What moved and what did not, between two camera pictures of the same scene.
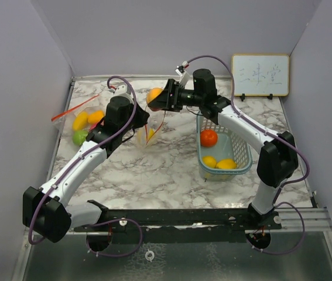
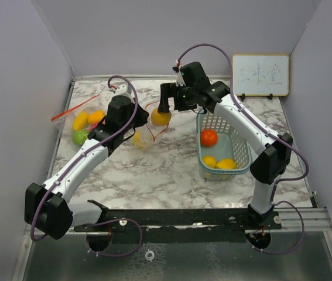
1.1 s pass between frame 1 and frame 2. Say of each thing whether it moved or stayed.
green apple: stayed
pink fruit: stayed
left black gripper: stayed
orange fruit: moved
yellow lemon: stayed
